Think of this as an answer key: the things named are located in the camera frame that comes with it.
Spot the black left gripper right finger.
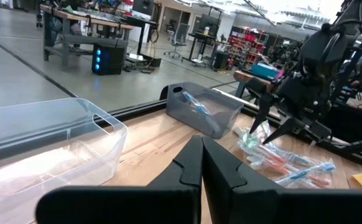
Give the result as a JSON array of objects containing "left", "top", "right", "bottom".
[{"left": 203, "top": 136, "right": 362, "bottom": 224}]

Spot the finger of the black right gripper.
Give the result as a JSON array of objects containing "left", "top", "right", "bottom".
[
  {"left": 251, "top": 93, "right": 277, "bottom": 134},
  {"left": 263, "top": 117, "right": 300, "bottom": 144}
]

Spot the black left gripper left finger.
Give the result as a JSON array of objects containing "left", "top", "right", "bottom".
[{"left": 35, "top": 135, "right": 203, "bottom": 224}]

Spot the orange toothbrush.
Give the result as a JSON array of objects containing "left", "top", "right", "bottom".
[
  {"left": 254, "top": 143, "right": 294, "bottom": 166},
  {"left": 261, "top": 157, "right": 333, "bottom": 189}
]

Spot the teal box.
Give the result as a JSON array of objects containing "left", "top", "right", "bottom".
[{"left": 250, "top": 63, "right": 281, "bottom": 80}]

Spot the dark-legged side table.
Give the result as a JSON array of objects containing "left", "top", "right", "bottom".
[{"left": 232, "top": 70, "right": 283, "bottom": 100}]

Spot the green wrapped toothbrush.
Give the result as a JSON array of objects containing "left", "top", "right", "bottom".
[{"left": 233, "top": 120, "right": 272, "bottom": 153}]

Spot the grey translucent plastic bin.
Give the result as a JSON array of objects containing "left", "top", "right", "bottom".
[{"left": 165, "top": 82, "right": 246, "bottom": 140}]

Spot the black waste bin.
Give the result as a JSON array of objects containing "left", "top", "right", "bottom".
[{"left": 213, "top": 50, "right": 231, "bottom": 70}]

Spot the red parts shelf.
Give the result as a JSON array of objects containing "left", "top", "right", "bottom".
[{"left": 227, "top": 25, "right": 271, "bottom": 67}]

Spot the black office desk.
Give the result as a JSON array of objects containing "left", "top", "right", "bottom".
[{"left": 182, "top": 30, "right": 221, "bottom": 68}]

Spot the black monitor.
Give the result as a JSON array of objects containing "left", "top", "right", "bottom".
[
  {"left": 197, "top": 14, "right": 221, "bottom": 35},
  {"left": 132, "top": 0, "right": 155, "bottom": 17}
]

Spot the grey office chair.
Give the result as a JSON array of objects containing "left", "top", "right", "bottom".
[{"left": 164, "top": 22, "right": 190, "bottom": 59}]

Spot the clear plastic bin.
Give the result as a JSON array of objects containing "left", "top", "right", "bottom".
[{"left": 0, "top": 98, "right": 129, "bottom": 224}]

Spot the black computer tower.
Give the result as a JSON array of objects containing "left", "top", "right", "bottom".
[{"left": 91, "top": 43, "right": 127, "bottom": 77}]

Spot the wooden workbench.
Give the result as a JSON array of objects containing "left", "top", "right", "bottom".
[{"left": 39, "top": 3, "right": 135, "bottom": 67}]

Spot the black looped cable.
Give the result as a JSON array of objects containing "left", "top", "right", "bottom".
[{"left": 322, "top": 18, "right": 362, "bottom": 66}]

